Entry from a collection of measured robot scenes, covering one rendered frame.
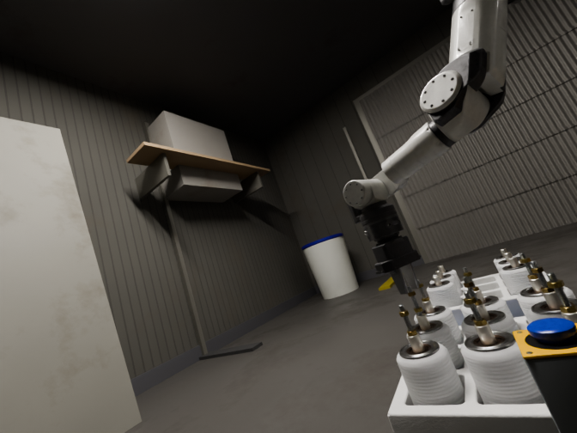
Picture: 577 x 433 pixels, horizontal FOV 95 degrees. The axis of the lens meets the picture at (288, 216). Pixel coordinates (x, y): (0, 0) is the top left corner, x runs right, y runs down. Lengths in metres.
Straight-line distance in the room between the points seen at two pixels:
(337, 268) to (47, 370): 2.69
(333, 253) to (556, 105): 2.80
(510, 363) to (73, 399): 1.73
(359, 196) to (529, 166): 3.34
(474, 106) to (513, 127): 3.34
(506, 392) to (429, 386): 0.11
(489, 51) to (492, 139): 3.30
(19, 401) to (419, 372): 1.62
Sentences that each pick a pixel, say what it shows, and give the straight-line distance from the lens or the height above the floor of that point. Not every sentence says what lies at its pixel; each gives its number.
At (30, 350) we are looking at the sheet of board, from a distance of 1.84.
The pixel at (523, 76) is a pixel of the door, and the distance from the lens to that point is 4.13.
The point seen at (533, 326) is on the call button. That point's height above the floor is 0.33.
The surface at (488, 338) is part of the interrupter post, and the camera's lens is 0.60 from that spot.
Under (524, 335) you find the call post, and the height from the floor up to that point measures 0.31.
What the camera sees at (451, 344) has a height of 0.22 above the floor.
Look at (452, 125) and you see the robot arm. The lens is 0.61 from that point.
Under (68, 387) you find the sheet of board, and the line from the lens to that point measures 1.83.
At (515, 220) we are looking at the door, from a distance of 3.86.
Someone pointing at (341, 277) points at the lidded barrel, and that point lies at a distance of 3.43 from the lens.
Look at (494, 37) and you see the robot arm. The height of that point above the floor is 0.74.
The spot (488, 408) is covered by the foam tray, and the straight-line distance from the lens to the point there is 0.59.
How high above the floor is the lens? 0.47
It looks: 11 degrees up
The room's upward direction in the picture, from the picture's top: 19 degrees counter-clockwise
